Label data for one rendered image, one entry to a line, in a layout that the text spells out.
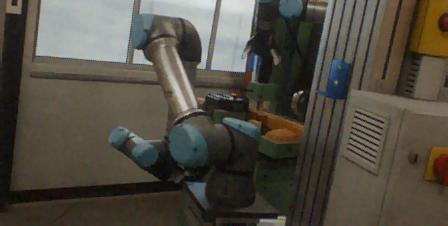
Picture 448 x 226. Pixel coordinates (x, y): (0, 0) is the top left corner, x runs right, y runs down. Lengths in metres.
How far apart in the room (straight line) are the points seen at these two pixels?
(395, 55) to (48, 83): 2.39
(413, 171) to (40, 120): 2.57
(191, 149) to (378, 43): 0.54
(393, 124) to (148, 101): 2.63
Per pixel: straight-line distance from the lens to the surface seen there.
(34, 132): 3.37
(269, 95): 2.30
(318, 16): 1.75
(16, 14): 3.12
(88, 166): 3.55
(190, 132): 1.42
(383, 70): 1.28
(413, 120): 1.08
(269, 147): 2.04
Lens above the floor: 1.37
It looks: 10 degrees down
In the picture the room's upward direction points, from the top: 10 degrees clockwise
